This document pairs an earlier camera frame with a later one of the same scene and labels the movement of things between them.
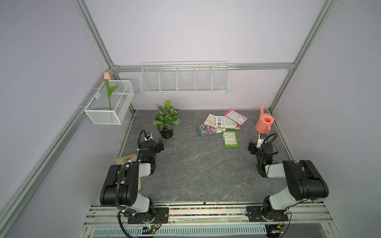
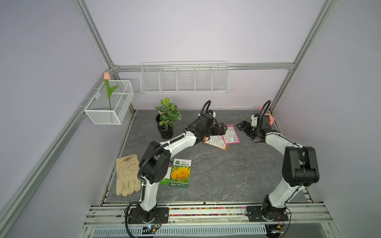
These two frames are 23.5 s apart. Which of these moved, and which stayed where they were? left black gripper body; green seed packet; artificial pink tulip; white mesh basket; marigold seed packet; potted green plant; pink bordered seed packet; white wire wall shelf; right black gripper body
Moved: marigold seed packet; green seed packet; pink bordered seed packet; left black gripper body; right black gripper body
Stayed: potted green plant; white mesh basket; white wire wall shelf; artificial pink tulip
